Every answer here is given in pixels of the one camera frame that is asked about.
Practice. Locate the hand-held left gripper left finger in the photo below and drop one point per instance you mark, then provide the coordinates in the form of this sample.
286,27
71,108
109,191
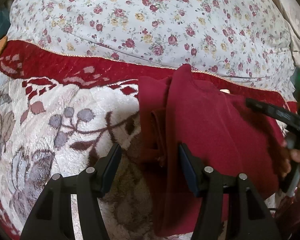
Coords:
112,162

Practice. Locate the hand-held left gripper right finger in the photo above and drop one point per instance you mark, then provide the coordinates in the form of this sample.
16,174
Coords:
187,167

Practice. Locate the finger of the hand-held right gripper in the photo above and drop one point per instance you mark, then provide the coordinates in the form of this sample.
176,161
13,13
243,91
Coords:
290,180
277,112

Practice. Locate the dark red sweater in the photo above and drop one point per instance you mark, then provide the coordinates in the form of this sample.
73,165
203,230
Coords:
215,120

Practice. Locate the person's right hand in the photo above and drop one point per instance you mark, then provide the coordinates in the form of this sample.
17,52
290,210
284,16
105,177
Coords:
298,156

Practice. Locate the beige cloth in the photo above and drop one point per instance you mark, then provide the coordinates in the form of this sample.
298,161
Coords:
295,17

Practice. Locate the red and white fleece blanket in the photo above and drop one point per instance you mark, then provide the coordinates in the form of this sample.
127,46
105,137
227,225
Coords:
65,100

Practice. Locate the floral print quilt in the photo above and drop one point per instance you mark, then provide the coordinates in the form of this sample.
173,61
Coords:
140,17

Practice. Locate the dark teal cloth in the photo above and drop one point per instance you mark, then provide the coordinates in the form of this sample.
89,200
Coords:
0,27

